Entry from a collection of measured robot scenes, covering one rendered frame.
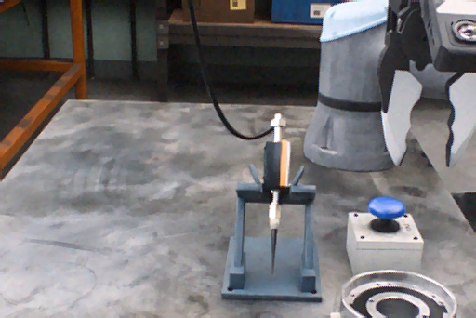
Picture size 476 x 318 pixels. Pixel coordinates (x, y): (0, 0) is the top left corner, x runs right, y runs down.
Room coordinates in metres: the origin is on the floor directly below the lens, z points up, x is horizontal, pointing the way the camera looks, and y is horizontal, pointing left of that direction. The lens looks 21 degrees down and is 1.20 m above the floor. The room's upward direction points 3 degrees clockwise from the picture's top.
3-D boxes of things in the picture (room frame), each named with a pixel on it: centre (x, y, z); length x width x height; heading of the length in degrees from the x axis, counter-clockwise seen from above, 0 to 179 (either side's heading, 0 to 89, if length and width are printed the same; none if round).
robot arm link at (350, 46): (1.10, -0.09, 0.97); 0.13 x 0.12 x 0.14; 76
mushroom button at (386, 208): (0.75, -0.10, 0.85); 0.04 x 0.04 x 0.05
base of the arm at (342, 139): (1.10, -0.09, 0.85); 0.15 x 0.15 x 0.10
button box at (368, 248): (0.76, -0.10, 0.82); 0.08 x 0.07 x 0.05; 4
